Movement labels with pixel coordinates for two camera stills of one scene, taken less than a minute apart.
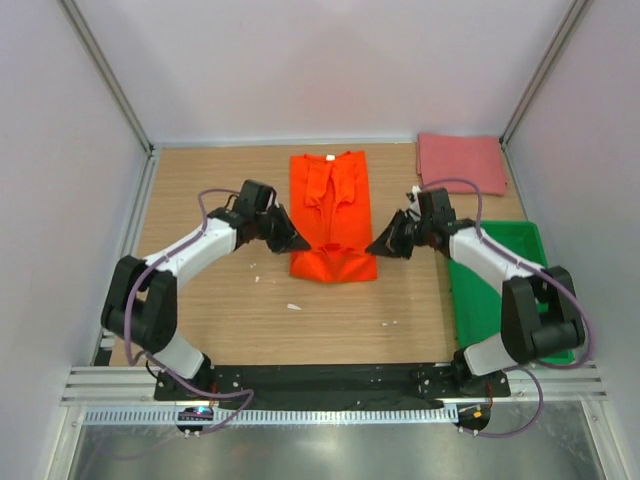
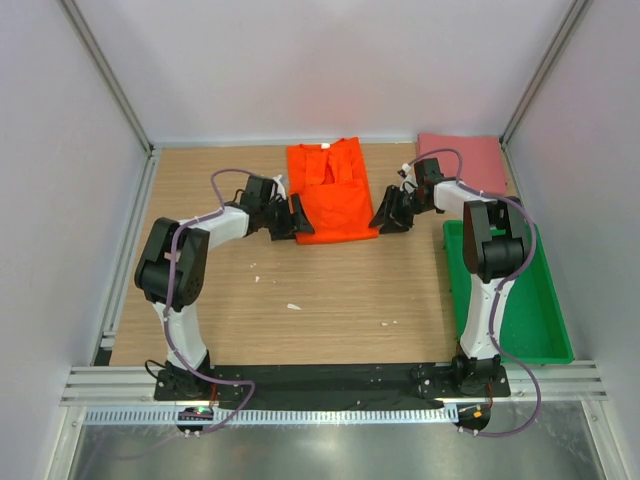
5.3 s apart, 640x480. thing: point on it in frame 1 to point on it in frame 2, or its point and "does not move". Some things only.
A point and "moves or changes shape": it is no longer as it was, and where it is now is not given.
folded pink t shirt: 460,156 does not move
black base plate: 328,386 does not move
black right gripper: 384,246 to 387,215
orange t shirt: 332,209 moves or changes shape
